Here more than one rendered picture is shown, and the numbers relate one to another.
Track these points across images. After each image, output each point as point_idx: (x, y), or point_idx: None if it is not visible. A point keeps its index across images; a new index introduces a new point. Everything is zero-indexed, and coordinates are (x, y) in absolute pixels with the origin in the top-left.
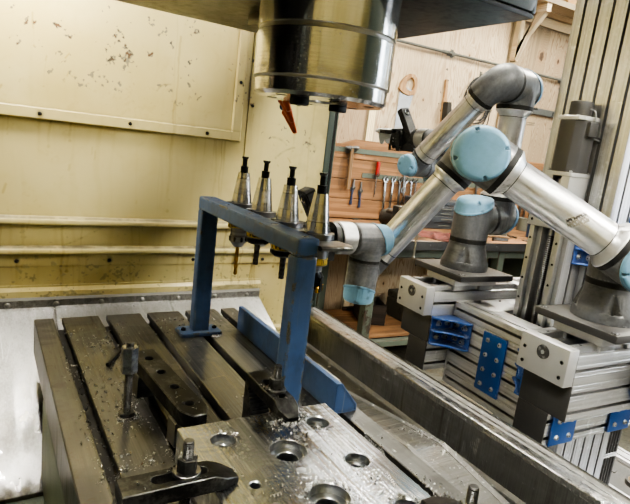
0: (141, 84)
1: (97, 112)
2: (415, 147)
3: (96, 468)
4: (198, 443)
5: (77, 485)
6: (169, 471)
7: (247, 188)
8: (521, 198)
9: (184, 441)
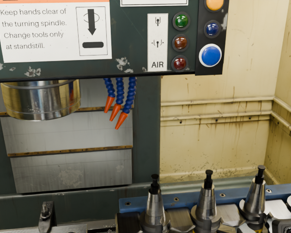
0: None
1: None
2: None
3: (113, 225)
4: (72, 227)
5: (104, 220)
6: (49, 211)
7: None
8: None
9: (44, 204)
